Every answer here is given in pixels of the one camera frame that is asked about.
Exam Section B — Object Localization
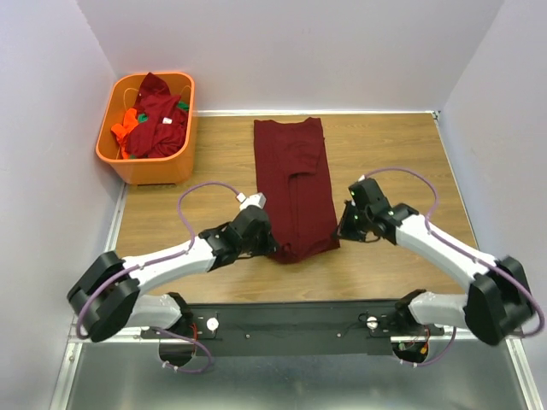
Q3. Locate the maroon t shirt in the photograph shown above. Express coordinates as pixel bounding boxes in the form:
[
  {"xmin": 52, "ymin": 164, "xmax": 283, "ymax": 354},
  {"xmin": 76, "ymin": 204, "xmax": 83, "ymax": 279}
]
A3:
[{"xmin": 254, "ymin": 117, "xmax": 340, "ymax": 264}]

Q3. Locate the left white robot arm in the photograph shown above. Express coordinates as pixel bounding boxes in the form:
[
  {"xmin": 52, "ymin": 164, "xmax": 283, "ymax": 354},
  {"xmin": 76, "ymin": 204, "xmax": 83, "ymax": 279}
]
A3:
[{"xmin": 68, "ymin": 205, "xmax": 277, "ymax": 343}]

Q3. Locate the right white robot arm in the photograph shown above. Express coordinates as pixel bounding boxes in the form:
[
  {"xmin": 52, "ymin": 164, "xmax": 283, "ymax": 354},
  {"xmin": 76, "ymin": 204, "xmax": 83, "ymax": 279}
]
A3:
[{"xmin": 336, "ymin": 178, "xmax": 536, "ymax": 346}]

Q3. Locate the orange plastic bin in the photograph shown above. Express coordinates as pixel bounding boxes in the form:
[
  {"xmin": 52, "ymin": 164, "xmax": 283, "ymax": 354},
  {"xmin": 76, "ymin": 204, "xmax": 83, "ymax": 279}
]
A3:
[{"xmin": 96, "ymin": 72, "xmax": 197, "ymax": 185}]

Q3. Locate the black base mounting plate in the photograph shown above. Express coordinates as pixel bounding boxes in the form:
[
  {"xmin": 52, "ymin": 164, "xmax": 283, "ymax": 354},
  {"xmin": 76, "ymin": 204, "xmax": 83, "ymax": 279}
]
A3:
[{"xmin": 140, "ymin": 299, "xmax": 445, "ymax": 359}]

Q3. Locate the dark red shirt in bin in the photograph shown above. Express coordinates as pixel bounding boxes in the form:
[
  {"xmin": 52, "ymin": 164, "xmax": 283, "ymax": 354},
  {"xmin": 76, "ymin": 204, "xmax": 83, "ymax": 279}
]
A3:
[{"xmin": 126, "ymin": 73, "xmax": 189, "ymax": 159}]

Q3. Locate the green shirt in bin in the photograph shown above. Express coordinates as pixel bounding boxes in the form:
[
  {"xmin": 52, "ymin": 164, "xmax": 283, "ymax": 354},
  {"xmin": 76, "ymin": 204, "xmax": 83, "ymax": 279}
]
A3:
[{"xmin": 137, "ymin": 101, "xmax": 190, "ymax": 123}]

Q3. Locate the orange shirt in bin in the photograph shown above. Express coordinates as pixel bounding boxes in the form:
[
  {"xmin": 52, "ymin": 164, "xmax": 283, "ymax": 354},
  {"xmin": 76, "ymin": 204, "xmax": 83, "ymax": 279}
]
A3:
[{"xmin": 110, "ymin": 108, "xmax": 138, "ymax": 159}]

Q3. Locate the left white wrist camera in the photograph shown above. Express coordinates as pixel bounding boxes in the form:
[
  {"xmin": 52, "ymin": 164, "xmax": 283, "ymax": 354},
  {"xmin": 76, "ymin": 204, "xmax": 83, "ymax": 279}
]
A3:
[{"xmin": 236, "ymin": 192, "xmax": 267, "ymax": 210}]

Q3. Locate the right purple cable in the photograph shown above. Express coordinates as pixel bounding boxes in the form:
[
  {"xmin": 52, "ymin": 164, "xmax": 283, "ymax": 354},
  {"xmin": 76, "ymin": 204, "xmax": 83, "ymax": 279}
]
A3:
[{"xmin": 358, "ymin": 167, "xmax": 546, "ymax": 369}]

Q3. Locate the purple cable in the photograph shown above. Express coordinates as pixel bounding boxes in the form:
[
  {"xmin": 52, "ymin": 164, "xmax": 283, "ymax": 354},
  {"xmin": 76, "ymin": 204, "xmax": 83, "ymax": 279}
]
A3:
[
  {"xmin": 358, "ymin": 167, "xmax": 546, "ymax": 369},
  {"xmin": 76, "ymin": 181, "xmax": 214, "ymax": 375}
]

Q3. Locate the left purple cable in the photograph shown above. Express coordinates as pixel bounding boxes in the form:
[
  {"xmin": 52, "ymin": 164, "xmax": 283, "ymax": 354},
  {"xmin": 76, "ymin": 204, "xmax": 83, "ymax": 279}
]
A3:
[{"xmin": 76, "ymin": 181, "xmax": 214, "ymax": 375}]

